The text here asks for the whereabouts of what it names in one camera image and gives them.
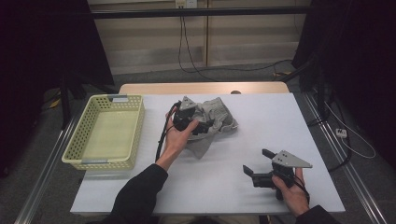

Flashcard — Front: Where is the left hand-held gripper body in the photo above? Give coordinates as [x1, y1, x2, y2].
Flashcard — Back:
[172, 95, 206, 135]

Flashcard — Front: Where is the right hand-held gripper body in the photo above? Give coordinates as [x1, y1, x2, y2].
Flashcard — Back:
[251, 149, 313, 201]

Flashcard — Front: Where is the gray cloth garment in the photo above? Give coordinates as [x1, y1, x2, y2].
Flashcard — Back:
[183, 96, 239, 161]

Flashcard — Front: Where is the yellow perforated plastic basket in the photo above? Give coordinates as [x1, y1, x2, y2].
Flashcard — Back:
[61, 93, 146, 171]

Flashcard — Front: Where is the person's right hand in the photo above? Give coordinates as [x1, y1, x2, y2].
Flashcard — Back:
[271, 167, 311, 217]

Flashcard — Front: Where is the person's left hand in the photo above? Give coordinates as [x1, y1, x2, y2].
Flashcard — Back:
[155, 111, 200, 172]

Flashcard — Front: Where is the wooden table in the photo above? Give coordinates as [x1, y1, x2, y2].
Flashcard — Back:
[119, 81, 290, 96]

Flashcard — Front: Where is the white table mat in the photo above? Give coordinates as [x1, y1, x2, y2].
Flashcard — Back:
[69, 92, 346, 217]

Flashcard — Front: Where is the person's lap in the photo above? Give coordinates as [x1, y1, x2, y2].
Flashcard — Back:
[157, 214, 262, 224]

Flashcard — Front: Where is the black horizontal bar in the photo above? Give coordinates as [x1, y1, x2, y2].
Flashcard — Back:
[90, 6, 312, 21]

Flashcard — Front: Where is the black curtain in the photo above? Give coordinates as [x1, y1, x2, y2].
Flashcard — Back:
[0, 0, 115, 179]
[291, 0, 396, 171]

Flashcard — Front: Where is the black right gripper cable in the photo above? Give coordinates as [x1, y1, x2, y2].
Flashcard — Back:
[292, 174, 311, 206]

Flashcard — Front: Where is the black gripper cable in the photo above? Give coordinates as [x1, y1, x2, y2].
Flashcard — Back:
[154, 101, 182, 162]
[292, 174, 311, 206]

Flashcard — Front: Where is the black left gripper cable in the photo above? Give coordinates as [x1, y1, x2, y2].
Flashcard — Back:
[154, 101, 182, 162]

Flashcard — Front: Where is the black floor cable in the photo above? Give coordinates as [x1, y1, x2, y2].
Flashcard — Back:
[306, 92, 353, 173]

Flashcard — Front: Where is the black cable from outlet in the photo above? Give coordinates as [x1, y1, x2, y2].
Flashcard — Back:
[177, 7, 294, 83]

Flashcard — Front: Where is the aluminium floor rail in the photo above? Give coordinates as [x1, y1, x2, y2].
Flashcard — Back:
[303, 92, 389, 224]
[13, 111, 85, 224]

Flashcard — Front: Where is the white floor cable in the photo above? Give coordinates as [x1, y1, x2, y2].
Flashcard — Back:
[323, 101, 377, 160]

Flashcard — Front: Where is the white wall outlet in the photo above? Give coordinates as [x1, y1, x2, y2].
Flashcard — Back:
[175, 0, 198, 9]

